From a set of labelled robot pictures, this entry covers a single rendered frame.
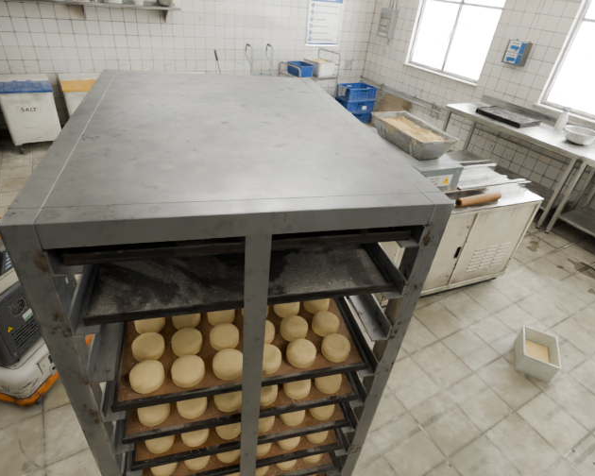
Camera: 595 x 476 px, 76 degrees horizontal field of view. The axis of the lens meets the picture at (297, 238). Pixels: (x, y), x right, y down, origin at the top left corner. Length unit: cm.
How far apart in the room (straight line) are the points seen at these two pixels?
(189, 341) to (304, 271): 24
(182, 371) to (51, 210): 32
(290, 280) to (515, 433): 232
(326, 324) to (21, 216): 49
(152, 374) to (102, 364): 9
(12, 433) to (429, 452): 216
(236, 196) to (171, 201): 7
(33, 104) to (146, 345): 486
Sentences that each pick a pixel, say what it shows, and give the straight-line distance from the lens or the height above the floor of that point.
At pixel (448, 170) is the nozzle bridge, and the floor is 117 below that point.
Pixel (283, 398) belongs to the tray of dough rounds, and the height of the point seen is 140.
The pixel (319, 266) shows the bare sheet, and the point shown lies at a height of 167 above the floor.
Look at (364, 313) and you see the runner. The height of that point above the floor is 158.
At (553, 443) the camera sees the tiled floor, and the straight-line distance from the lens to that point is 284.
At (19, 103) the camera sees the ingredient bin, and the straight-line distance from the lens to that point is 541.
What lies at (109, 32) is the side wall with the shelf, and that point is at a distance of 596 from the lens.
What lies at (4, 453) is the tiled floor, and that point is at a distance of 254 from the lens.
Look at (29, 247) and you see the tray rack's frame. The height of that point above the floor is 179.
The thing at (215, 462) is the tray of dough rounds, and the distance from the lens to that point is 89.
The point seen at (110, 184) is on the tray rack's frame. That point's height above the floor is 182.
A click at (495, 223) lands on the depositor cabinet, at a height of 68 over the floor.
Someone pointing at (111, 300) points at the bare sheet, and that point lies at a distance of 54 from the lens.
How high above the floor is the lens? 203
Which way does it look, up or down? 34 degrees down
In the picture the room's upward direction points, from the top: 7 degrees clockwise
